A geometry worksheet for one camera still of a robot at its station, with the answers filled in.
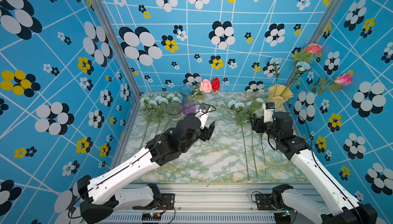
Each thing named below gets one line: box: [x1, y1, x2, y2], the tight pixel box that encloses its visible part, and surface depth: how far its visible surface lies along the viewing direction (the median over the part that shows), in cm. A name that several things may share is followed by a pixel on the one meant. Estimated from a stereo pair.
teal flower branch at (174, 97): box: [165, 92, 183, 105], surface depth 113 cm
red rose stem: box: [210, 76, 221, 94], surface depth 84 cm
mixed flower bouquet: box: [269, 42, 352, 98], surface depth 88 cm
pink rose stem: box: [187, 79, 213, 102], surface depth 70 cm
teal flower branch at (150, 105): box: [139, 94, 159, 150], surface depth 111 cm
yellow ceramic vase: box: [267, 83, 294, 109], surface depth 94 cm
